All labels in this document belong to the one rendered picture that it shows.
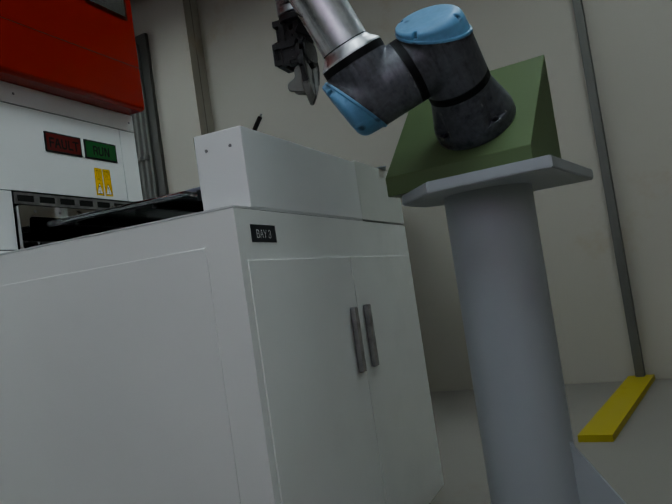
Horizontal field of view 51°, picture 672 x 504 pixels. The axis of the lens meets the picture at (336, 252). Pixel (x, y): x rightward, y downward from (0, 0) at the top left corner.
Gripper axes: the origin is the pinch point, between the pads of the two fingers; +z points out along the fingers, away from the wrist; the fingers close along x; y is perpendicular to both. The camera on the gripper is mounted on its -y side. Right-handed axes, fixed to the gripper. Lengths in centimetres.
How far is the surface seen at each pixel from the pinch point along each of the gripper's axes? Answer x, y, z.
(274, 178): 34.7, -3.9, 22.9
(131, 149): -8, 59, -2
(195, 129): -256, 191, -77
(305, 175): 20.5, -3.9, 20.9
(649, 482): -68, -56, 110
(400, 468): -10, -4, 88
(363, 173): -15.5, -3.9, 16.8
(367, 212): -14.1, -3.9, 26.7
